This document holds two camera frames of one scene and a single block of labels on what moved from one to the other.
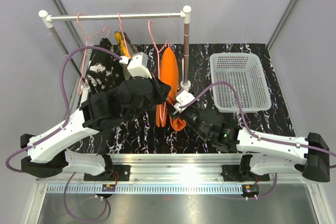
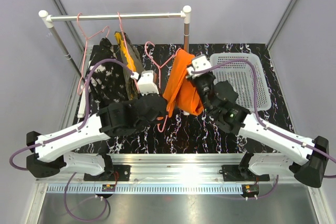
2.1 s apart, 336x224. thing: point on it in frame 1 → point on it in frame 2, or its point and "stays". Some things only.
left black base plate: x=120 y=173 stays
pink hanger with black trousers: x=86 y=38 stays
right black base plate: x=232 y=173 stays
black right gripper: x=175 y=114 → x=194 y=80
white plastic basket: x=245 y=72 stays
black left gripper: x=161 y=89 → x=162 y=114
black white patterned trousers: x=105 y=70 stays
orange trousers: x=169 y=72 → x=180 y=93
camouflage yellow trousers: x=127 y=49 stays
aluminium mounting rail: x=182 y=168 stays
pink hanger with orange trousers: x=167 y=43 → x=163 y=68
